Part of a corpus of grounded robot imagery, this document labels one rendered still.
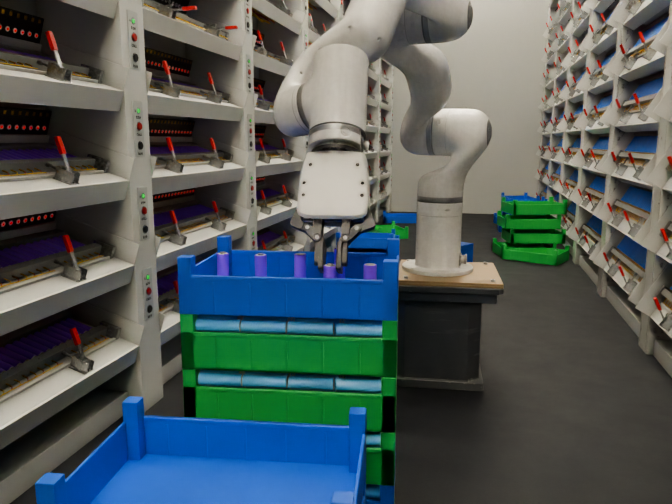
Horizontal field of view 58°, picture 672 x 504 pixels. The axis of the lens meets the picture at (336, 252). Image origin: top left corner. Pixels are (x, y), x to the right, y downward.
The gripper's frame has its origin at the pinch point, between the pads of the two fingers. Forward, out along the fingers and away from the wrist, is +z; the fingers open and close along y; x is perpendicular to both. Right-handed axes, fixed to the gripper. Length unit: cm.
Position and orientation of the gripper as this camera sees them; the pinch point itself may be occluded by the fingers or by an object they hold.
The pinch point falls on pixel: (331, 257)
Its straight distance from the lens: 84.9
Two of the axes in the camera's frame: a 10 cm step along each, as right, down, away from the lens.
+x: -1.0, -2.5, -9.6
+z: -0.5, 9.7, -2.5
